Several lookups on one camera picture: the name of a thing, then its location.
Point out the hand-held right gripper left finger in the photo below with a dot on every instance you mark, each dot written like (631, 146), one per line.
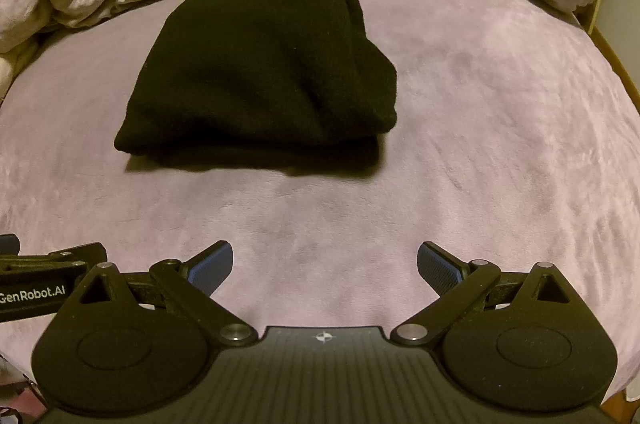
(212, 266)

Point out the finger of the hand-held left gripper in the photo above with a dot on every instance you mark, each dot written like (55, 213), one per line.
(55, 259)
(7, 245)

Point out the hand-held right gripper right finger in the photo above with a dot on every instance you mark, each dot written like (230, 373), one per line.
(439, 270)

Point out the black knit sweater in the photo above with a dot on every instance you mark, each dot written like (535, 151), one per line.
(260, 68)

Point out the bed with purple sheet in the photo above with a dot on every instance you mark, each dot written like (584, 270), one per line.
(475, 128)

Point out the pink pillow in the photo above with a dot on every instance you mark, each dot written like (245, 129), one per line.
(6, 71)

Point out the purple pillow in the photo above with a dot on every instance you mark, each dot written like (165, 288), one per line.
(60, 3)

